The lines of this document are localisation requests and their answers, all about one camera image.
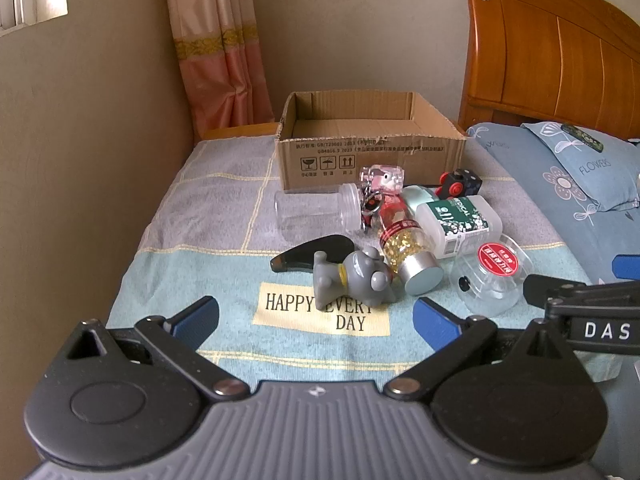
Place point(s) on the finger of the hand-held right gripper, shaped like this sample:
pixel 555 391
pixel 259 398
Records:
pixel 627 267
pixel 550 290

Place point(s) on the blue floral pillow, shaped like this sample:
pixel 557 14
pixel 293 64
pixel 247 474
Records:
pixel 595 180

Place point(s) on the blue floral bed sheet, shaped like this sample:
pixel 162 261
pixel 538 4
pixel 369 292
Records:
pixel 565 225

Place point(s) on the wooden bedside table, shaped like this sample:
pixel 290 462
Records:
pixel 240 131

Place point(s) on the cardboard box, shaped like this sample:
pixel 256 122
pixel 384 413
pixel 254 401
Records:
pixel 370 155

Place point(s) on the dark floral hair clip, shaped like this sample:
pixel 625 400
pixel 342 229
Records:
pixel 582 136

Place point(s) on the pink beige curtain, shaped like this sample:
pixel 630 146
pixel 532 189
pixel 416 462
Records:
pixel 220 60

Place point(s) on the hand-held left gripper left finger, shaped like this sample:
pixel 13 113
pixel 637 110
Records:
pixel 197 319

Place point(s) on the checked printed cloth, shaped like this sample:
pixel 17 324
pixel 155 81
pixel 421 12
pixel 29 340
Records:
pixel 210 240

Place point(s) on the black curved plastic piece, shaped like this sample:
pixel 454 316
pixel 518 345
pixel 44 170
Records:
pixel 305 257

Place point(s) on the gold capsule bottle silver cap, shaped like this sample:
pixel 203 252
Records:
pixel 407 255

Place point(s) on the clear plastic jar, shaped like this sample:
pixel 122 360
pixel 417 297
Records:
pixel 312 212

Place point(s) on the wooden bed headboard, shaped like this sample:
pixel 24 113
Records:
pixel 550 50

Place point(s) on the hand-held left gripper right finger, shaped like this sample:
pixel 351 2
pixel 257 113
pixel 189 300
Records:
pixel 436 324

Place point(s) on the black red button fidget cube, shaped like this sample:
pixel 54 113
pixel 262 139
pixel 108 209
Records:
pixel 460 184

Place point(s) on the grey dog toy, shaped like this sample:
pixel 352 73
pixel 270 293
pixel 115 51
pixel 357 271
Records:
pixel 357 277

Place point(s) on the clear round container red label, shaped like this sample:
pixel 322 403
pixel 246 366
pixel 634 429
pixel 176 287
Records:
pixel 495 272

